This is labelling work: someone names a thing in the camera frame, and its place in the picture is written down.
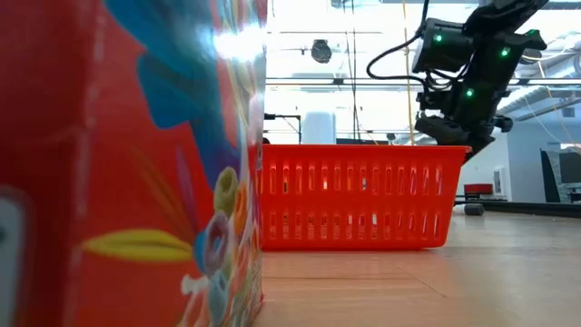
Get black metal rig frame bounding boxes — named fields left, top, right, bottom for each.
left=452, top=198, right=581, bottom=219

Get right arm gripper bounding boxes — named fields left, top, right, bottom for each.
left=415, top=76, right=514, bottom=163

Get black metal stand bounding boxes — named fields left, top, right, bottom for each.
left=264, top=113, right=303, bottom=144

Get grey overhead beam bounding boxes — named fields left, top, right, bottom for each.
left=265, top=76, right=581, bottom=87

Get white cylindrical tank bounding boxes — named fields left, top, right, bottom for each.
left=301, top=112, right=338, bottom=145

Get thin grey beam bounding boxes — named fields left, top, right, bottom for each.
left=265, top=129, right=478, bottom=135

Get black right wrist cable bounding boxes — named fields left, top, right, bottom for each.
left=366, top=0, right=431, bottom=83

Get red slotted plastic basket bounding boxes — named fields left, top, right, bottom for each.
left=258, top=144, right=473, bottom=253

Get black hanging cable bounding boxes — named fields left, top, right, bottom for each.
left=343, top=0, right=362, bottom=143

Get dark monitor screen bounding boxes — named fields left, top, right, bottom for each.
left=539, top=148, right=581, bottom=204

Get red fruit loops cereal box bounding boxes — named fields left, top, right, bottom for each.
left=0, top=0, right=269, bottom=327

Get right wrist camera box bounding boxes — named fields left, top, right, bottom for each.
left=416, top=90, right=455, bottom=114

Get thin yellow cable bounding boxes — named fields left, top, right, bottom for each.
left=515, top=45, right=581, bottom=154

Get black round ceiling lamp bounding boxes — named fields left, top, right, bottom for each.
left=521, top=47, right=544, bottom=65
left=310, top=38, right=333, bottom=64

